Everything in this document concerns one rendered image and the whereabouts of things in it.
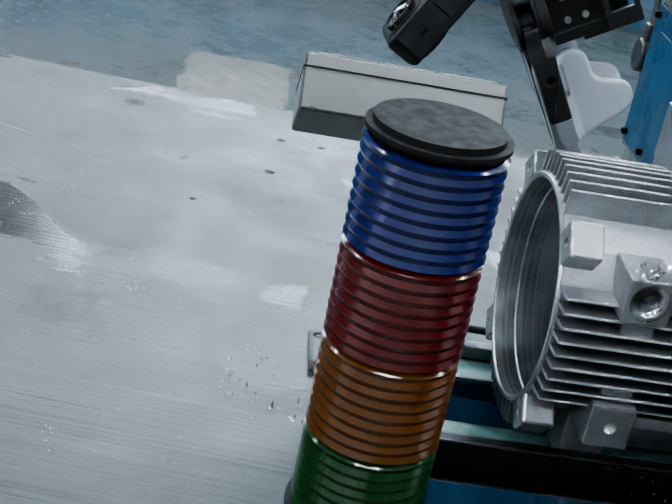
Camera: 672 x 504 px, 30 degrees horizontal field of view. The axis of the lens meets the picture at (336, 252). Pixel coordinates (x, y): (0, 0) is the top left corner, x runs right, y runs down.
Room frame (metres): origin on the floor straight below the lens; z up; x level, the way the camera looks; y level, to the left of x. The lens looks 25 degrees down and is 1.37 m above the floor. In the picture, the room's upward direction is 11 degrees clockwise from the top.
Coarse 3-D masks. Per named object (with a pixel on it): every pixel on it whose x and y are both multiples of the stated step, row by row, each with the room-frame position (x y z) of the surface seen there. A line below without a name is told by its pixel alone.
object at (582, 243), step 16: (528, 160) 0.85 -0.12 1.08; (544, 160) 0.84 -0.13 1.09; (528, 176) 0.84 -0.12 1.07; (576, 224) 0.72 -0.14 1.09; (592, 224) 0.72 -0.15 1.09; (576, 240) 0.71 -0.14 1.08; (592, 240) 0.71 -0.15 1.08; (576, 256) 0.70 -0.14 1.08; (592, 256) 0.71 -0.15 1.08; (528, 400) 0.71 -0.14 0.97; (528, 416) 0.71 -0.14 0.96; (544, 416) 0.71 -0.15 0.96
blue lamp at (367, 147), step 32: (384, 160) 0.45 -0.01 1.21; (416, 160) 0.50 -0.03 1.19; (352, 192) 0.47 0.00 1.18; (384, 192) 0.45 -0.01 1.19; (416, 192) 0.44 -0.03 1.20; (448, 192) 0.44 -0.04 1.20; (480, 192) 0.45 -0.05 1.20; (352, 224) 0.46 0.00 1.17; (384, 224) 0.44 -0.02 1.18; (416, 224) 0.44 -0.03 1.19; (448, 224) 0.44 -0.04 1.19; (480, 224) 0.45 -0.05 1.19; (384, 256) 0.44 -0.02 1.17; (416, 256) 0.44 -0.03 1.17; (448, 256) 0.44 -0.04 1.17; (480, 256) 0.45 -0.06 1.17
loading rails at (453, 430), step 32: (480, 352) 0.84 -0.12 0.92; (480, 384) 0.81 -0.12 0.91; (448, 416) 0.81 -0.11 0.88; (480, 416) 0.81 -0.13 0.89; (448, 448) 0.71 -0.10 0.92; (480, 448) 0.71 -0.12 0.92; (512, 448) 0.71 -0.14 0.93; (544, 448) 0.72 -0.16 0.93; (608, 448) 0.75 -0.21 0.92; (640, 448) 0.76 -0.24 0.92; (448, 480) 0.71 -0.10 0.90; (480, 480) 0.71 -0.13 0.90; (512, 480) 0.71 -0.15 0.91; (544, 480) 0.71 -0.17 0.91; (576, 480) 0.72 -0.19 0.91; (608, 480) 0.72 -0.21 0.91; (640, 480) 0.72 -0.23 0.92
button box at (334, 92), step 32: (320, 64) 0.99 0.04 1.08; (352, 64) 1.00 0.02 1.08; (384, 64) 1.01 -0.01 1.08; (320, 96) 0.98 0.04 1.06; (352, 96) 0.98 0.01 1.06; (384, 96) 0.99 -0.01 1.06; (416, 96) 0.99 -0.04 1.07; (448, 96) 1.00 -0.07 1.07; (480, 96) 1.00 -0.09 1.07; (320, 128) 1.01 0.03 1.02; (352, 128) 1.00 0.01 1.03
